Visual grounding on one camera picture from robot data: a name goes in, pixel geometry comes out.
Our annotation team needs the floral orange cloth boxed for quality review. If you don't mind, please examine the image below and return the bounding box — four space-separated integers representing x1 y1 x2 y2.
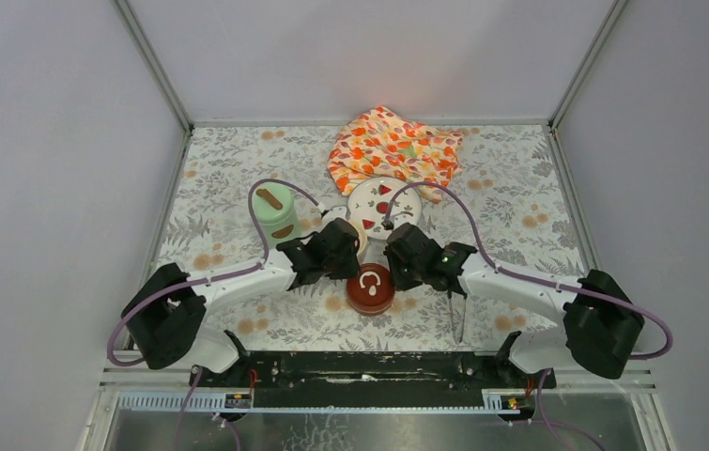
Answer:
327 106 466 196

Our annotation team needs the white plate blue rim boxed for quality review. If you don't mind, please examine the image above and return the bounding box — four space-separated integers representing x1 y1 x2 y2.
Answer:
347 177 422 241

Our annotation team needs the red brown round lid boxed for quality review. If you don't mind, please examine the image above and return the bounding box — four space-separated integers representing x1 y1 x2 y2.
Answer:
346 263 395 316

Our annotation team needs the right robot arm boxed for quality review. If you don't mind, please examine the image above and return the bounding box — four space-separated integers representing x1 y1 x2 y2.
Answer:
384 224 644 387

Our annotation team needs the cream lid pink handle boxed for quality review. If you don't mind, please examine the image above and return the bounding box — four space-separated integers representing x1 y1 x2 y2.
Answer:
352 221 368 263

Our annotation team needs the floral tablecloth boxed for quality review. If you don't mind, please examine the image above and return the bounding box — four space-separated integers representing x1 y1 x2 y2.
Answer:
158 125 588 350

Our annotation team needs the green container cup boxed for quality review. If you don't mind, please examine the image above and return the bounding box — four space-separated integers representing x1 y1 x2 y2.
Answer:
255 210 301 249

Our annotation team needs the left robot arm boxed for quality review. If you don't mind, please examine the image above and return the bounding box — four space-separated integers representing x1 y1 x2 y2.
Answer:
117 218 362 386

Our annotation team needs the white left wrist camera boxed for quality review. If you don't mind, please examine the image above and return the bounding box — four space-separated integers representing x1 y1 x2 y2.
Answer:
321 205 348 226

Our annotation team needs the green lid brown handle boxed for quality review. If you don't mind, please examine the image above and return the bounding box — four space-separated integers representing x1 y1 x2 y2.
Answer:
252 182 295 226

